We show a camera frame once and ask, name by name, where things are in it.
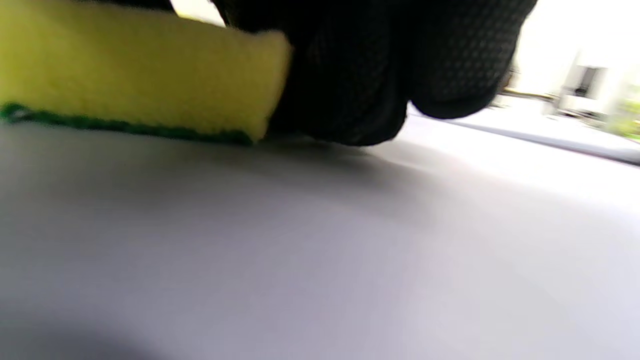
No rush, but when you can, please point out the yellow green sponge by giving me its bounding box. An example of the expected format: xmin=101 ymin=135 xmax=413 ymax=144
xmin=0 ymin=0 xmax=293 ymax=146

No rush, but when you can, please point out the person's right hand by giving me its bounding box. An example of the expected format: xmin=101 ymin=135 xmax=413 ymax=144
xmin=212 ymin=0 xmax=538 ymax=147

